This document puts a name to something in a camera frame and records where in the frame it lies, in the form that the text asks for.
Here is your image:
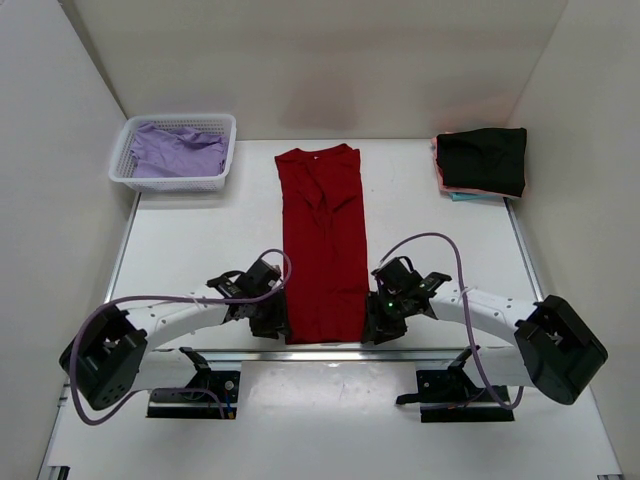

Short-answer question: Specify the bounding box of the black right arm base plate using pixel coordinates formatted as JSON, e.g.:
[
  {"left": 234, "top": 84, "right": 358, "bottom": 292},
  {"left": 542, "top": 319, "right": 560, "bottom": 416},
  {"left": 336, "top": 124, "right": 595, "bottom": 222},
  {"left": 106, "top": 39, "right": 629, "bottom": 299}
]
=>
[{"left": 395, "top": 348, "right": 515, "bottom": 423}]

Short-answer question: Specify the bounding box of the red t shirt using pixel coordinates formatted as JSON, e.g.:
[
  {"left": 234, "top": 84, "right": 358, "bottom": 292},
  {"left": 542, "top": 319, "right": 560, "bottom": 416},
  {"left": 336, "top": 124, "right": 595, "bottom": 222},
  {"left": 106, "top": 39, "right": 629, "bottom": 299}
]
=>
[{"left": 275, "top": 144, "right": 369, "bottom": 344}]

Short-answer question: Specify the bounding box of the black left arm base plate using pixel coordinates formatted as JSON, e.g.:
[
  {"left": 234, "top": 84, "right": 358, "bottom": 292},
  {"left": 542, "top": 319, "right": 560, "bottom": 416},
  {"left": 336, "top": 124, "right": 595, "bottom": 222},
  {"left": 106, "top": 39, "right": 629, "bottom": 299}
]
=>
[{"left": 144, "top": 347, "right": 241, "bottom": 420}]

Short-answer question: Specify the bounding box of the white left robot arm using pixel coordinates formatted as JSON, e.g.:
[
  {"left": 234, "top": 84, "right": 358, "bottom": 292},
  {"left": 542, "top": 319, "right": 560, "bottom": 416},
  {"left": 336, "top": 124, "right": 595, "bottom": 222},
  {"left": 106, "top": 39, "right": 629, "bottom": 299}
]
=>
[{"left": 59, "top": 256, "right": 293, "bottom": 426}]

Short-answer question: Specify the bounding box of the white plastic laundry basket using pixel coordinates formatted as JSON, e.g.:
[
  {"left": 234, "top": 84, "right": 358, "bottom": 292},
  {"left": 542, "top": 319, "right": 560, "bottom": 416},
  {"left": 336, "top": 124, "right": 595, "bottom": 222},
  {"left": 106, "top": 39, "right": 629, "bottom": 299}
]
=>
[{"left": 109, "top": 113, "right": 237, "bottom": 193}]

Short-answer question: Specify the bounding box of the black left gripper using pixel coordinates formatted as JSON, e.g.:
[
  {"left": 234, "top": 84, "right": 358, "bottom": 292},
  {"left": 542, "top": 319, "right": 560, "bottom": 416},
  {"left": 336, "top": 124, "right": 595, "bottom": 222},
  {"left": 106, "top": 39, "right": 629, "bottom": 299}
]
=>
[{"left": 248, "top": 287, "right": 292, "bottom": 339}]

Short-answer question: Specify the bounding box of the lilac t shirt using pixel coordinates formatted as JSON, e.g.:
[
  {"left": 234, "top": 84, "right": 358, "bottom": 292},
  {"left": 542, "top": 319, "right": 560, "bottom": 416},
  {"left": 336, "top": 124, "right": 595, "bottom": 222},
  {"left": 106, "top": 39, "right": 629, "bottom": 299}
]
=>
[{"left": 130, "top": 122, "right": 229, "bottom": 178}]

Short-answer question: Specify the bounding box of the folded teal t shirt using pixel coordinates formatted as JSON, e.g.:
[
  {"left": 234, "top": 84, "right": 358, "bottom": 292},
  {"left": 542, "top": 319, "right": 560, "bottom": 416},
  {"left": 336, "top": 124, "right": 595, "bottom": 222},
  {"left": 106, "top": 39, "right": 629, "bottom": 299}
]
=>
[{"left": 449, "top": 192, "right": 504, "bottom": 202}]

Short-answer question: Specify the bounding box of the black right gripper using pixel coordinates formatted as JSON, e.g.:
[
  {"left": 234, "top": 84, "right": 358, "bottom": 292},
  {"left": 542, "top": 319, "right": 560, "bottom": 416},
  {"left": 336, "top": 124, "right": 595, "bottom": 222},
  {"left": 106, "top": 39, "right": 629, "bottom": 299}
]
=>
[{"left": 361, "top": 291, "right": 411, "bottom": 345}]

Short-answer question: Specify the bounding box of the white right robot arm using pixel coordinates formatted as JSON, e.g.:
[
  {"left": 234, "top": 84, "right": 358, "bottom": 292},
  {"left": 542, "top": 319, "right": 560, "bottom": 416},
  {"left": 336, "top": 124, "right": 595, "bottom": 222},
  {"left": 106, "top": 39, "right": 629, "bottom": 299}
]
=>
[{"left": 362, "top": 256, "right": 608, "bottom": 405}]

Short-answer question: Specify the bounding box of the aluminium mounting rail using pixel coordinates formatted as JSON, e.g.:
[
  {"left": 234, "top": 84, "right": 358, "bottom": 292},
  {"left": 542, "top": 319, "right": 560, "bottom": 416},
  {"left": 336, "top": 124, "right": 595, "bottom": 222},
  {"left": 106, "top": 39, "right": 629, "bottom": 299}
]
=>
[{"left": 149, "top": 347, "right": 564, "bottom": 365}]

